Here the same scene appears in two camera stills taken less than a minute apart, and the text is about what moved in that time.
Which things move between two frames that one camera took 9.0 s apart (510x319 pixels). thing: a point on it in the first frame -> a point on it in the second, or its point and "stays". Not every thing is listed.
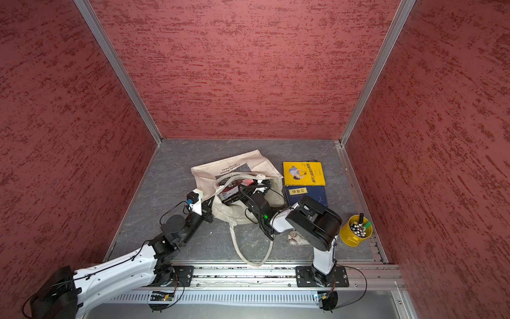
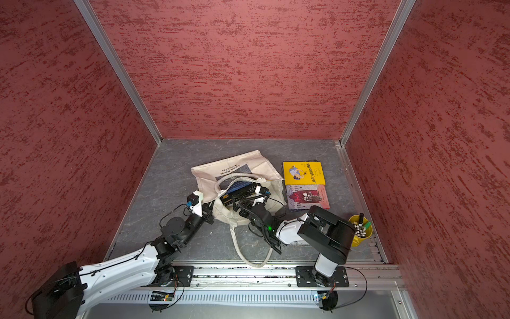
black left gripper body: [194, 220] stays
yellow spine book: [303, 173] stays
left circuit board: [162, 296] stays
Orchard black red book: [232, 193] -> [305, 197]
